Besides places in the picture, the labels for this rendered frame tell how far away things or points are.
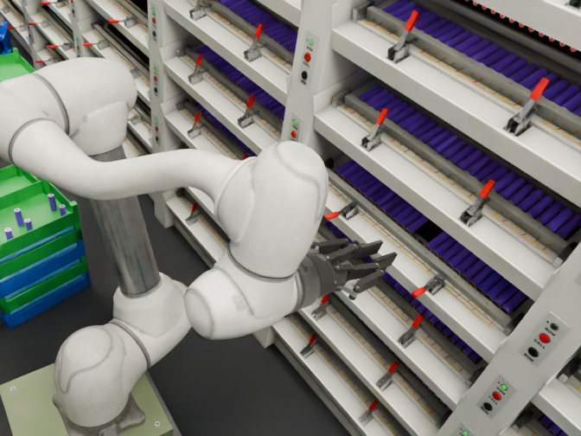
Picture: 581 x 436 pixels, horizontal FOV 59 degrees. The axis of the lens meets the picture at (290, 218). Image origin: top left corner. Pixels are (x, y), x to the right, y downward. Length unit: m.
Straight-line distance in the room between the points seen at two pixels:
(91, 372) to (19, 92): 0.60
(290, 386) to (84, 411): 0.73
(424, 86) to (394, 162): 0.19
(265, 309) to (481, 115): 0.49
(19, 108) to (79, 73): 0.14
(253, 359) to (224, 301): 1.17
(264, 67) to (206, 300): 0.80
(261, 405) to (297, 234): 1.18
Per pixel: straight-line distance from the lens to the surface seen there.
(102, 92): 1.09
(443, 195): 1.05
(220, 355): 1.84
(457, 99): 0.96
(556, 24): 0.85
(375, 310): 1.33
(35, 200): 1.93
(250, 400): 1.77
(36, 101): 1.02
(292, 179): 0.61
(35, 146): 0.95
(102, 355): 1.24
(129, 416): 1.44
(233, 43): 1.46
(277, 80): 1.31
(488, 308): 1.13
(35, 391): 1.55
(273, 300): 0.71
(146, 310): 1.30
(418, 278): 1.16
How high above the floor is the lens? 1.56
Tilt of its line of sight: 42 degrees down
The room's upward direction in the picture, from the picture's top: 12 degrees clockwise
